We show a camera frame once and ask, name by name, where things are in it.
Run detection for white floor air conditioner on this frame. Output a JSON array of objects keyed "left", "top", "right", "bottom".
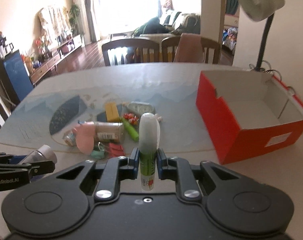
[{"left": 73, "top": 0, "right": 91, "bottom": 45}]

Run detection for toothpick jar green lid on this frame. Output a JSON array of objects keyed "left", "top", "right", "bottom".
[{"left": 94, "top": 121, "right": 124, "bottom": 143}]

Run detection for dark wooden chair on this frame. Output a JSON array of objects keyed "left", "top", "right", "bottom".
[
  {"left": 161, "top": 34, "right": 221, "bottom": 64},
  {"left": 102, "top": 37, "right": 160, "bottom": 66}
]

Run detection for right dark wooden chair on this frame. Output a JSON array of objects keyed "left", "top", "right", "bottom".
[{"left": 161, "top": 34, "right": 221, "bottom": 64}]

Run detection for red binder clips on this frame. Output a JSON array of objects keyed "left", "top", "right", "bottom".
[{"left": 106, "top": 142, "right": 125, "bottom": 158}]

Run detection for green marker pen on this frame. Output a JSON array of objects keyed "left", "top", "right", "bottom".
[{"left": 120, "top": 118, "right": 139, "bottom": 142}]

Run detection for left dark wooden chair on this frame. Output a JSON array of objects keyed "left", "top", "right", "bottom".
[{"left": 102, "top": 37, "right": 160, "bottom": 66}]

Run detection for pink cloth on chair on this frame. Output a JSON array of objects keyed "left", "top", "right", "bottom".
[{"left": 174, "top": 33, "right": 204, "bottom": 63}]

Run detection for white cylinder tube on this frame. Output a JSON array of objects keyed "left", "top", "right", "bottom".
[{"left": 19, "top": 145, "right": 57, "bottom": 164}]

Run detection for red ox keychain figure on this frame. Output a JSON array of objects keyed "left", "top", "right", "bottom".
[{"left": 123, "top": 113, "right": 139, "bottom": 125}]

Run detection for wooden tv console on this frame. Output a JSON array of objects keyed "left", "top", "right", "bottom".
[{"left": 29, "top": 35, "right": 84, "bottom": 85}]

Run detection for sofa with clothes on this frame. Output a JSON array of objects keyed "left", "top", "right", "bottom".
[{"left": 132, "top": 10, "right": 201, "bottom": 37}]

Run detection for pink round object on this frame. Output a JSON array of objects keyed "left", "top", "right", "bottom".
[{"left": 72, "top": 121, "right": 96, "bottom": 155}]

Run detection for green white glue stick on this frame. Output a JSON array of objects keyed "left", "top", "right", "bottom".
[{"left": 138, "top": 113, "right": 160, "bottom": 191}]

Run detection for red cardboard box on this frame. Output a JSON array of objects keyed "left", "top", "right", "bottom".
[{"left": 196, "top": 70, "right": 303, "bottom": 164}]

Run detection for grey desk lamp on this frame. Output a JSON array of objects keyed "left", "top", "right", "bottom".
[{"left": 238, "top": 0, "right": 285, "bottom": 72}]

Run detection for grey correction tape dispenser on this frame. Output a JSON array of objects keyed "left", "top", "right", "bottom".
[{"left": 126, "top": 101, "right": 155, "bottom": 116}]

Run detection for patterned table mat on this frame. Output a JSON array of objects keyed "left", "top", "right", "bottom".
[{"left": 0, "top": 81, "right": 213, "bottom": 153}]

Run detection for teal pencil sharpener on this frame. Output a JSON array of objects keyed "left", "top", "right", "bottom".
[{"left": 90, "top": 142, "right": 108, "bottom": 160}]

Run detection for yellow small box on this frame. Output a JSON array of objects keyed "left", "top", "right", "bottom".
[{"left": 104, "top": 102, "right": 120, "bottom": 122}]

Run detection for blue cabinet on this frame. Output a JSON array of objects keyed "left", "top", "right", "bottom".
[{"left": 0, "top": 50, "right": 34, "bottom": 105}]

